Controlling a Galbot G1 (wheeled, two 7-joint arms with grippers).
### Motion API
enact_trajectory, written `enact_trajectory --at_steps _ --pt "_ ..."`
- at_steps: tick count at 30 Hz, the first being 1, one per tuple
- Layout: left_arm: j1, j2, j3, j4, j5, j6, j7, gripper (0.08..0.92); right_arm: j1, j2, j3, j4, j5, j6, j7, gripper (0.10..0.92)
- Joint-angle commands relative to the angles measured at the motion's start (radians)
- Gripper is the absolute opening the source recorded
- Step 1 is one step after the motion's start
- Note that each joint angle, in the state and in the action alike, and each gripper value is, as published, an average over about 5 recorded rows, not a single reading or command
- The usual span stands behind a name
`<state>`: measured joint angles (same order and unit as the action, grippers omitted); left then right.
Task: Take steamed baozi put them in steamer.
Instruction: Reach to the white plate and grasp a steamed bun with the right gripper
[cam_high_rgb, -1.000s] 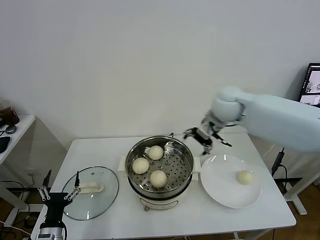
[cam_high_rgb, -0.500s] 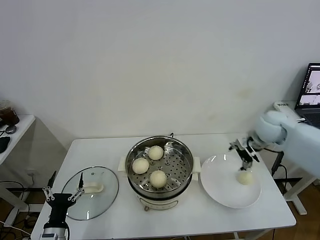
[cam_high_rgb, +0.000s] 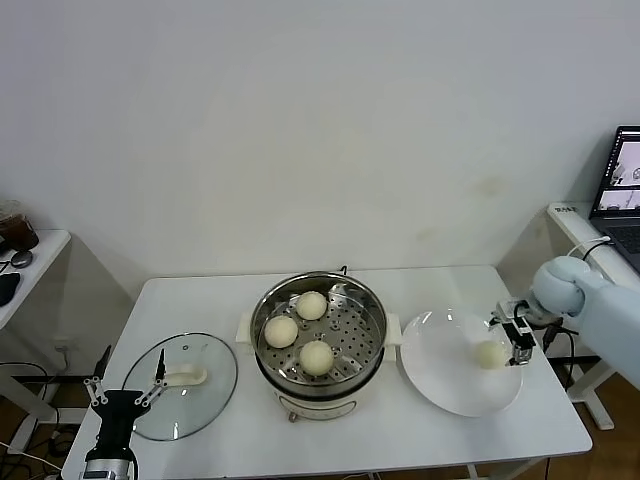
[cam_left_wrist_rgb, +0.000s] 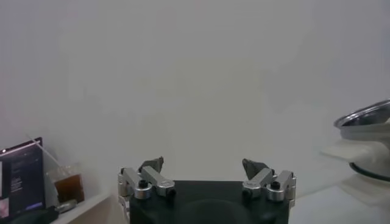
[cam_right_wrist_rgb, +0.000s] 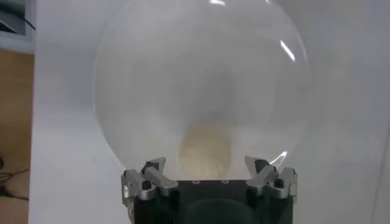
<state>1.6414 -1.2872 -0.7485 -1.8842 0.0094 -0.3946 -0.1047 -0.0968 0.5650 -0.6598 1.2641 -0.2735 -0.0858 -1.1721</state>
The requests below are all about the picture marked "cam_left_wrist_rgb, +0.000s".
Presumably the stainless steel steamer basket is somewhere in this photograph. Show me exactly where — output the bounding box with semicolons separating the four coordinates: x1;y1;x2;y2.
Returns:
333;99;390;128

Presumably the dark screen device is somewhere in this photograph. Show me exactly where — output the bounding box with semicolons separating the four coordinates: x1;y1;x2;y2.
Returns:
0;136;46;222

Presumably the plastic cup of iced tea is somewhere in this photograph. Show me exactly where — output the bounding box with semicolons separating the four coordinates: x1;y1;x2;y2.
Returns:
26;133;85;204

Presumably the white side desk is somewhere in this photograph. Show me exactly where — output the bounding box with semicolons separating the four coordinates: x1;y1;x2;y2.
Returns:
48;190;115;224

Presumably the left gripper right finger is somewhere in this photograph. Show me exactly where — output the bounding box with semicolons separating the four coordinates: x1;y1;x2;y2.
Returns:
241;158;297;203

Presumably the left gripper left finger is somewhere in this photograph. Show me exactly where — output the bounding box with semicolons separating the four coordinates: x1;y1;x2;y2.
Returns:
117;156;177;201

